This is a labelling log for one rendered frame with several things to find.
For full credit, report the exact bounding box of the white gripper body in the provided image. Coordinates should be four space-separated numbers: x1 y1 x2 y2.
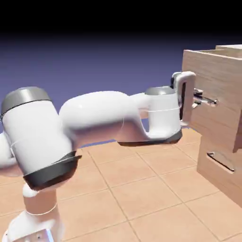
176 71 197 126

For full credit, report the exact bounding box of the silver metal drawer handle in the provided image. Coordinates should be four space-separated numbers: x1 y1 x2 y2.
206 152 235 173
194 92 218 107

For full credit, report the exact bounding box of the light wood drawer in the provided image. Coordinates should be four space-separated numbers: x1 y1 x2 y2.
181 48 242 154
196 130 242 208

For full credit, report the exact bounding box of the light wood cabinet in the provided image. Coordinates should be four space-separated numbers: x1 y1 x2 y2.
196 44 242 208

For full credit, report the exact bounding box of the light wood drawer front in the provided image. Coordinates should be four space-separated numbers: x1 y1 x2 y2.
196 130 242 208

